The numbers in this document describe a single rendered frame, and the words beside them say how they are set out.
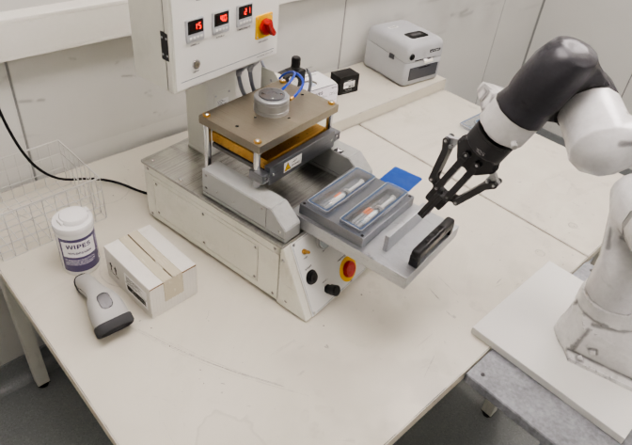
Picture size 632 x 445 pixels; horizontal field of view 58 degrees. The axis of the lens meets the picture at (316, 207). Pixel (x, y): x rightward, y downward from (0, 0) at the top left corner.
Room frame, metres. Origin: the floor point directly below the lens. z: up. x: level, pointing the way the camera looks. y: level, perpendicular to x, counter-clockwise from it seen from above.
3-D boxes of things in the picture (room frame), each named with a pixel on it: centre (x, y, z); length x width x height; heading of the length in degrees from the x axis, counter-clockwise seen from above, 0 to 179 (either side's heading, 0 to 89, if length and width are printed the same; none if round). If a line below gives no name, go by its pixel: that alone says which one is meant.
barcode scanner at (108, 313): (0.81, 0.45, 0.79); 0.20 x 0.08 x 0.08; 47
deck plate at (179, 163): (1.15, 0.15, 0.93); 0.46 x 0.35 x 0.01; 55
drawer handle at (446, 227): (0.88, -0.24, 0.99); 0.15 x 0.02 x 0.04; 145
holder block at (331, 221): (0.99, -0.09, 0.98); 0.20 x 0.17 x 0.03; 145
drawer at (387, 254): (0.96, -0.13, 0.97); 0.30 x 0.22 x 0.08; 55
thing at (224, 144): (1.14, 0.12, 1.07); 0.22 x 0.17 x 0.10; 145
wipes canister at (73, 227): (0.95, 0.54, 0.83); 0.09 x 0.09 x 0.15
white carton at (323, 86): (1.79, 0.09, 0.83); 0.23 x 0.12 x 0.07; 135
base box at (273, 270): (1.15, 0.11, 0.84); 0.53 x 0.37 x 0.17; 55
